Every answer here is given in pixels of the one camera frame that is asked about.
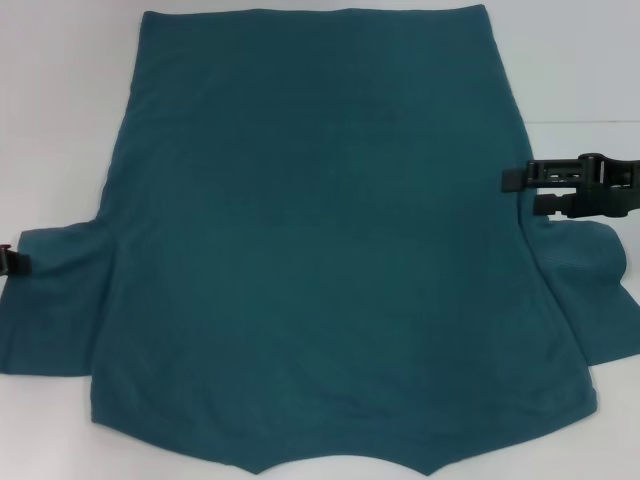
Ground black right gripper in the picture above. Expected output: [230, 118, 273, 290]
[501, 153, 640, 221]

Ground blue t-shirt with FREE print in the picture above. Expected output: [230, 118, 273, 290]
[0, 4, 640, 477]

